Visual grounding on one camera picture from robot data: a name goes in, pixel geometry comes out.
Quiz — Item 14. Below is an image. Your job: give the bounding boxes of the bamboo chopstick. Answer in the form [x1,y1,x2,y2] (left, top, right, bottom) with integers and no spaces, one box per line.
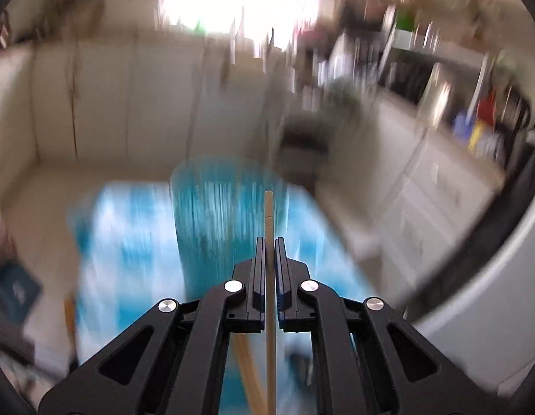
[264,190,277,415]
[232,333,268,415]

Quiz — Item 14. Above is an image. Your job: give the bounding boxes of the white lower kitchen cabinets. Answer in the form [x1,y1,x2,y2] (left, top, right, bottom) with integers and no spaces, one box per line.
[317,91,505,304]

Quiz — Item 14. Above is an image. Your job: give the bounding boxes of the teal perforated plastic basket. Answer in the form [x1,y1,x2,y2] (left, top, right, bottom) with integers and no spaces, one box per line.
[170,156,289,300]

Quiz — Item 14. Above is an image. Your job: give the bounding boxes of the bamboo chopstick in pile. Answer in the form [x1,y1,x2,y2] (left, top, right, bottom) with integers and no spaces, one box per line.
[232,333,268,415]

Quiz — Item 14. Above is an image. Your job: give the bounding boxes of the blue white checkered tablecloth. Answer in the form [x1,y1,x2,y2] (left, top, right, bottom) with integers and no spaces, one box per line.
[66,178,376,415]

